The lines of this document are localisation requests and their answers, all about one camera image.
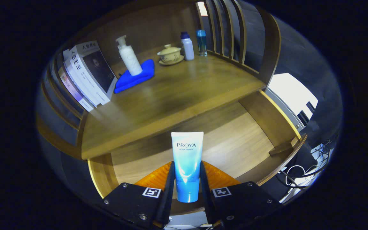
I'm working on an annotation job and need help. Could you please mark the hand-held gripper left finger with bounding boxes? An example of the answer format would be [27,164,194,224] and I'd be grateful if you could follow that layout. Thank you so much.
[103,161,175,228]

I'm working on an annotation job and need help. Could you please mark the thick white and black book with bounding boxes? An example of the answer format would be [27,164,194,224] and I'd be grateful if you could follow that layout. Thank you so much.
[70,41,118,105]

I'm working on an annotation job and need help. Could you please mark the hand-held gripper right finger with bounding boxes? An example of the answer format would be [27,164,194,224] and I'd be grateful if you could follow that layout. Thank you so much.
[200,161,282,228]

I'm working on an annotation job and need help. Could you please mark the clear blue bottle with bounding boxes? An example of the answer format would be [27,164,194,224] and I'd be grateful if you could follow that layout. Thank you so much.
[196,30,207,57]

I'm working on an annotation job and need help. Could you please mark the thin white book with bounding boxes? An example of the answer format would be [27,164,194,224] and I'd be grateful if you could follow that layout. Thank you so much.
[63,48,103,107]

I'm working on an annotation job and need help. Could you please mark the blue folded cloth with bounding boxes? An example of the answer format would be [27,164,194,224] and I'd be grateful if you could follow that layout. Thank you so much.
[114,59,155,94]

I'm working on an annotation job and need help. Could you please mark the purple spine book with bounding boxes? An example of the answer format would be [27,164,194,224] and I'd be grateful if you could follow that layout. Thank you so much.
[58,66,94,112]

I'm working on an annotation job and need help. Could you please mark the blue cosmetic tube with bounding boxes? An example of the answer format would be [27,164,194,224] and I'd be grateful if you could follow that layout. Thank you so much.
[171,132,204,203]

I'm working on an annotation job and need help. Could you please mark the white filing cabinet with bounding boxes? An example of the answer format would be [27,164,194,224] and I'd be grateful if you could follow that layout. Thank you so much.
[265,73,318,131]

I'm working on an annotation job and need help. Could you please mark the wooden drawer with black knob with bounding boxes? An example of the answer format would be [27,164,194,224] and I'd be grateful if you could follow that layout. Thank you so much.
[87,89,308,216]

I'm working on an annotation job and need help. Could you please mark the white pump bottle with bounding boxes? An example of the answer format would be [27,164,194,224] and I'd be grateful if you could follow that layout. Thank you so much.
[116,35,143,76]

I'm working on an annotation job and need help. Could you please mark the black floor cables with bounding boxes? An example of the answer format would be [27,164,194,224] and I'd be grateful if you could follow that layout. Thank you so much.
[280,141,334,194]

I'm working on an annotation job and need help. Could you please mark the wooden countertop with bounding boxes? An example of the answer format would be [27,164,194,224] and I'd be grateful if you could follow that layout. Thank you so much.
[81,48,266,160]

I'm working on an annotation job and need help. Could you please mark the wooden cabinet with slatted sides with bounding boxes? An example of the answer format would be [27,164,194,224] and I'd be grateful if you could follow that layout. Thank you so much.
[35,0,282,205]

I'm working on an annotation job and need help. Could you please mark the white bottle with dark cap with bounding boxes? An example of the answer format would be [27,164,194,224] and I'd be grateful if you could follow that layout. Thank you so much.
[180,32,195,61]

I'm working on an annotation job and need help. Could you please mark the yellow lidded teacup with saucer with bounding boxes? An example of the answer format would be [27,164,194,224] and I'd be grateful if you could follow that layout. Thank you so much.
[157,44,184,66]

